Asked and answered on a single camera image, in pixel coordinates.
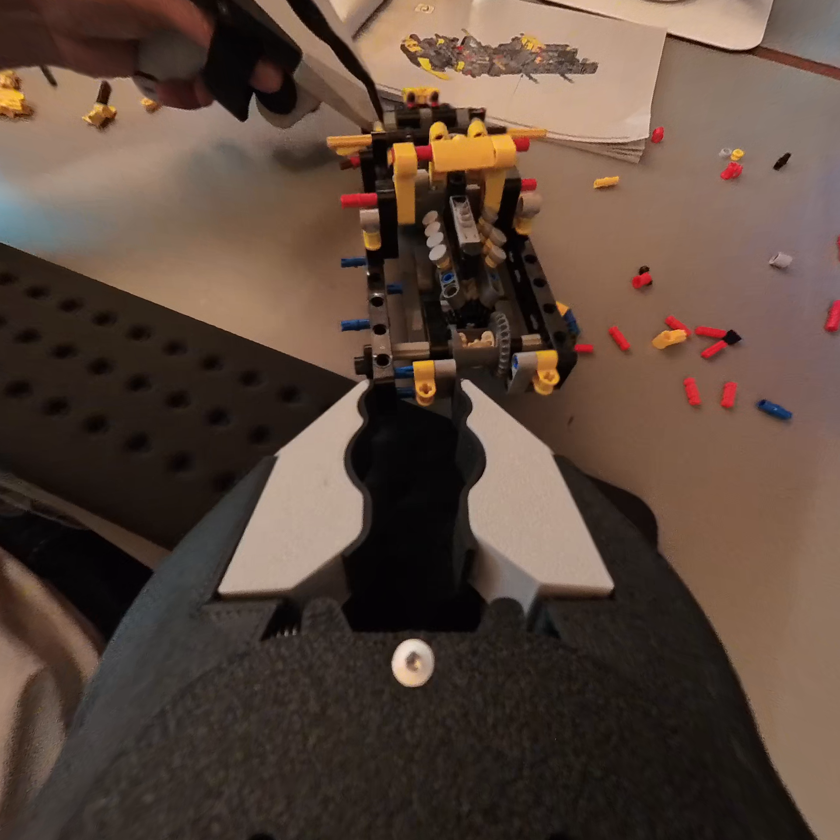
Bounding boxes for black mat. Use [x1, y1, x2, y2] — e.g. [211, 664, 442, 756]
[0, 241, 358, 553]

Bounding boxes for person's left hand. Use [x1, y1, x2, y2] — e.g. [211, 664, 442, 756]
[0, 0, 291, 114]

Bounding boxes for partly built lego car chassis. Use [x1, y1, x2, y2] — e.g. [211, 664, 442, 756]
[325, 85, 583, 409]

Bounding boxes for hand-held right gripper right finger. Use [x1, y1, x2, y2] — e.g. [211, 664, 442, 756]
[458, 379, 616, 608]

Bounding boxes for open instruction booklet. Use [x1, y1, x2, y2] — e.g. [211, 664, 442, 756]
[353, 0, 668, 165]

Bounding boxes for white board stand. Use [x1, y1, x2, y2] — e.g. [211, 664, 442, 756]
[563, 0, 777, 53]

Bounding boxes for scattered lego pins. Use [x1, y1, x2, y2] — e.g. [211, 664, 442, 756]
[576, 125, 840, 422]

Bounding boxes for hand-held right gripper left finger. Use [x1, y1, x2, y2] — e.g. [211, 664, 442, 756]
[217, 379, 378, 599]

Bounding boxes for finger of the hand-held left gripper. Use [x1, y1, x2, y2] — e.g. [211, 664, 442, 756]
[252, 0, 386, 130]

